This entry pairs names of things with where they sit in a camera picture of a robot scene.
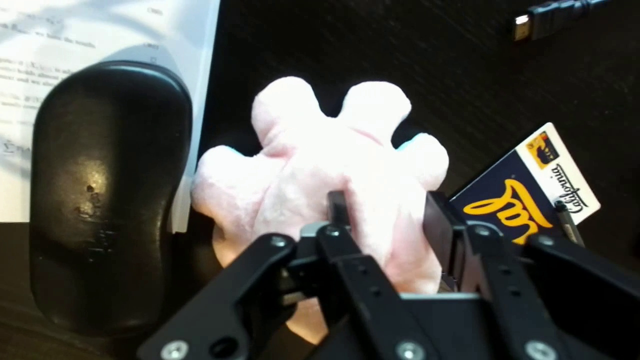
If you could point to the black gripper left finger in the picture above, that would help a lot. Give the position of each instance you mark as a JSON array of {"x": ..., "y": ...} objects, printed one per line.
[{"x": 361, "y": 300}]

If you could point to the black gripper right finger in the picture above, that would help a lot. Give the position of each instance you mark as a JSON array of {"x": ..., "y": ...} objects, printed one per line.
[{"x": 546, "y": 300}]

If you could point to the pink octopus plush toy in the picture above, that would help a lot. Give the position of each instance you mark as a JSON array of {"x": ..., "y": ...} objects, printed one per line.
[{"x": 312, "y": 161}]

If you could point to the blue Cal card pack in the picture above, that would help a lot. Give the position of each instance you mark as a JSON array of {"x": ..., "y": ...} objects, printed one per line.
[{"x": 513, "y": 192}]

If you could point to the white paper sheet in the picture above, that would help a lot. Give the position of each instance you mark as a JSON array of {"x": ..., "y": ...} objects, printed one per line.
[{"x": 101, "y": 26}]

